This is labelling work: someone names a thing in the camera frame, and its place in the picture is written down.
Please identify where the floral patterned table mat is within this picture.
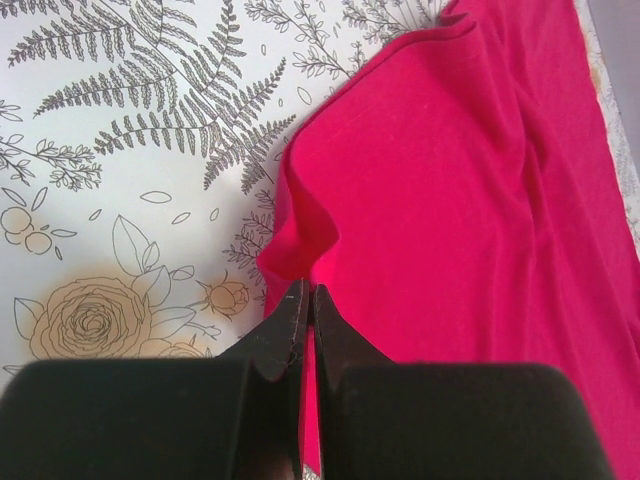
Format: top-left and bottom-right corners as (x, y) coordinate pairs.
(1, 1), (620, 479)

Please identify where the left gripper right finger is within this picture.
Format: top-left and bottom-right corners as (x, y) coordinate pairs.
(313, 286), (614, 479)

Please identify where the red t-shirt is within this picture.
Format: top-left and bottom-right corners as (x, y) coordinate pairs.
(257, 1), (639, 479)

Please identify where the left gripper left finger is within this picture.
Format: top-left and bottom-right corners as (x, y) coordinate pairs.
(1, 280), (305, 479)

